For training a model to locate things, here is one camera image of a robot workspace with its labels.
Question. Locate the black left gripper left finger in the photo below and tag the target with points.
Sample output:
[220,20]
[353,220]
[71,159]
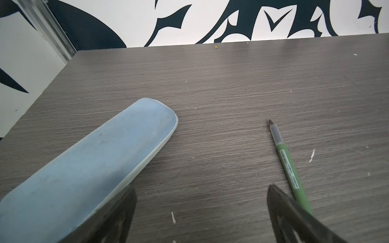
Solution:
[110,224]

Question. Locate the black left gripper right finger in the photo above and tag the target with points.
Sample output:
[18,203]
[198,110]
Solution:
[289,220]

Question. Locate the green pen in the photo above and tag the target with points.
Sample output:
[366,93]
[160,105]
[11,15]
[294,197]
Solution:
[289,168]

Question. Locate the light blue pencil case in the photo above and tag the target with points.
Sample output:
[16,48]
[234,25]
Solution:
[63,194]

